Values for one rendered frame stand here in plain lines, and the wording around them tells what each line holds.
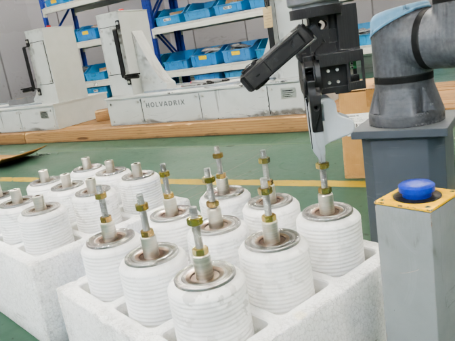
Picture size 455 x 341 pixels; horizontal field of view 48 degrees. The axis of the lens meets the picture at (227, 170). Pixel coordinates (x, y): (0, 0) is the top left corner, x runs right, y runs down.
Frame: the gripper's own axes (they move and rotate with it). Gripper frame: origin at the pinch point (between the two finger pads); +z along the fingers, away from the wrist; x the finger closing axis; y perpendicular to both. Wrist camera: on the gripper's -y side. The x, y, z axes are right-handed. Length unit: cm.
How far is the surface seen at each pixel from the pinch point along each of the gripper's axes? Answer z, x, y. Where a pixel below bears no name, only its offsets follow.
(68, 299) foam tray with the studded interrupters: 16.7, -3.2, -40.2
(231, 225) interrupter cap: 9.0, -1.2, -13.7
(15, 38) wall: -65, 686, -353
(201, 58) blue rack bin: 0, 541, -71
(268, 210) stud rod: 4.7, -8.8, -7.9
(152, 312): 15.3, -12.9, -24.8
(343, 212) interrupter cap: 9.0, -1.8, 2.7
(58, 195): 10, 34, -55
